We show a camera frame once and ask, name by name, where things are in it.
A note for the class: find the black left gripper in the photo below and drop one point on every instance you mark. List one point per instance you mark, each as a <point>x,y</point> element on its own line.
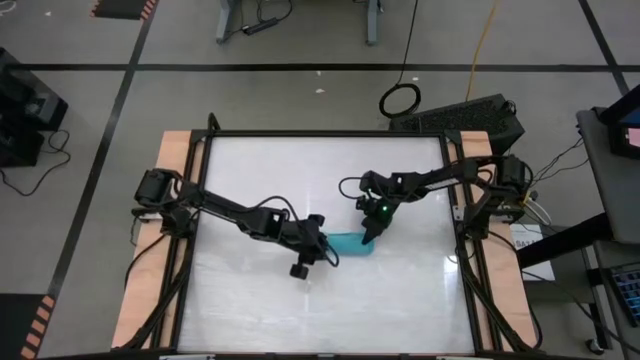
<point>306,240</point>

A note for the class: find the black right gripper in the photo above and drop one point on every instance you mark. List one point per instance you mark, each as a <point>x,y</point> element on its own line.
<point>382,185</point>

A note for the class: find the light blue microfibre towel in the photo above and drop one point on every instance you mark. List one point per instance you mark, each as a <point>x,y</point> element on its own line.
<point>350,245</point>

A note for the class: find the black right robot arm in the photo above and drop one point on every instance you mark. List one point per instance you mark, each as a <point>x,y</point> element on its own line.
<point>440,180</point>

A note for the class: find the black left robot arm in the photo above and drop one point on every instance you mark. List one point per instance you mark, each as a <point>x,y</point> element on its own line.
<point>225,207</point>

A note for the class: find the black keyboard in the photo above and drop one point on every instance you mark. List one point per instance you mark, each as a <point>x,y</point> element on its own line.
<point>460,120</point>

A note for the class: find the white paper sheet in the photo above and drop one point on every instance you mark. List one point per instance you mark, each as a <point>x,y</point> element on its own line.
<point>540,260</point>

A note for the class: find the black cart beam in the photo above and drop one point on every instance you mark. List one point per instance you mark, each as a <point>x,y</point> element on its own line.
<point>565,240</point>

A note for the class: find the grey desk leg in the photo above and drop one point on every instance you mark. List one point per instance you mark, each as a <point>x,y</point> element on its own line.
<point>373,22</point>
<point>226,22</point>

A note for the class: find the black power strip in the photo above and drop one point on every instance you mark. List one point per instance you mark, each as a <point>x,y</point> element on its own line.
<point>261,26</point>

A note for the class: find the grey cart top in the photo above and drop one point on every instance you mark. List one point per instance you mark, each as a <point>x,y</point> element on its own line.
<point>607,185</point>

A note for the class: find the blue lit keyboard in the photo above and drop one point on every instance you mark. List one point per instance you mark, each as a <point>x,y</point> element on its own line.
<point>629,295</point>

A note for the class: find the black framed display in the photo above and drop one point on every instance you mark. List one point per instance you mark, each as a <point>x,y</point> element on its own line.
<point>627,130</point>

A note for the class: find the black equipment stack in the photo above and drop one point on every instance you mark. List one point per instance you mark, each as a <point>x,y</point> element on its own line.
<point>25,110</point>

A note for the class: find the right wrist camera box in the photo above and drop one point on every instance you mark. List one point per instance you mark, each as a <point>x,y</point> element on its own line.
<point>384,211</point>

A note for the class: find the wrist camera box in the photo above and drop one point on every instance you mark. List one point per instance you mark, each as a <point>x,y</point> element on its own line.
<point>384,211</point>
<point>299,271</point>

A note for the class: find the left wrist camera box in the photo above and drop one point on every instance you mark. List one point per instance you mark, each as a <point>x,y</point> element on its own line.
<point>299,271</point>

